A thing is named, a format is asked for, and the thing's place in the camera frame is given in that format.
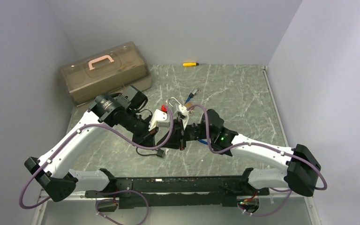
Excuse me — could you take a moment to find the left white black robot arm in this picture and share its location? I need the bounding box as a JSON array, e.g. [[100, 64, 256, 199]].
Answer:
[[24, 86, 168, 202]]

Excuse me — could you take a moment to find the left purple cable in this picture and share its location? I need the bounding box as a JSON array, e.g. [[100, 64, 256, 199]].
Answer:
[[18, 105, 174, 225]]

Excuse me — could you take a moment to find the translucent brown toolbox pink handle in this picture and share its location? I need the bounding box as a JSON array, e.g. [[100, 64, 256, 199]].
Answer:
[[58, 41, 152, 106]]

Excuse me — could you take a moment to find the aluminium frame rail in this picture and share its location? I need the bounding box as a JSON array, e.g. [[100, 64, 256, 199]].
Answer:
[[30, 66, 320, 225]]

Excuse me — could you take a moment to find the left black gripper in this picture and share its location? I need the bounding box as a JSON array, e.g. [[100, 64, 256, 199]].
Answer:
[[121, 109, 159, 150]]

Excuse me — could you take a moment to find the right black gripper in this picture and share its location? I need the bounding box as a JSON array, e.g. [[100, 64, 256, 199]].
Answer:
[[157, 118, 215, 151]]

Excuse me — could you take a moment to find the small black cable lock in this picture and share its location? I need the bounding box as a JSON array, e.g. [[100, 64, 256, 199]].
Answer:
[[135, 147, 165, 158]]

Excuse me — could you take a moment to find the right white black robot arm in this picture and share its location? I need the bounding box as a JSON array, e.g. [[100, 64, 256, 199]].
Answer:
[[158, 109, 327, 197]]

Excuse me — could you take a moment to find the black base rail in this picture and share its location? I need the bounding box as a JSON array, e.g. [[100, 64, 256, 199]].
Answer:
[[85, 175, 270, 209]]

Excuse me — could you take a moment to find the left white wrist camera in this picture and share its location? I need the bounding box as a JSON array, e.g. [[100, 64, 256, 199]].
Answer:
[[149, 105, 171, 131]]

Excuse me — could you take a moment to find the brass padlock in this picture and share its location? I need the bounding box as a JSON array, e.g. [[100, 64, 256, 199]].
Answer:
[[166, 97, 195, 114]]

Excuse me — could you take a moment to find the blue cable lock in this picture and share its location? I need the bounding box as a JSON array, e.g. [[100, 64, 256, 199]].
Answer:
[[185, 88, 207, 145]]

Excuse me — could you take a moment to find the yellow handled screwdriver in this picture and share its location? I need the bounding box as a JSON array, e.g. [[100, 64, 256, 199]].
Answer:
[[182, 62, 199, 67]]

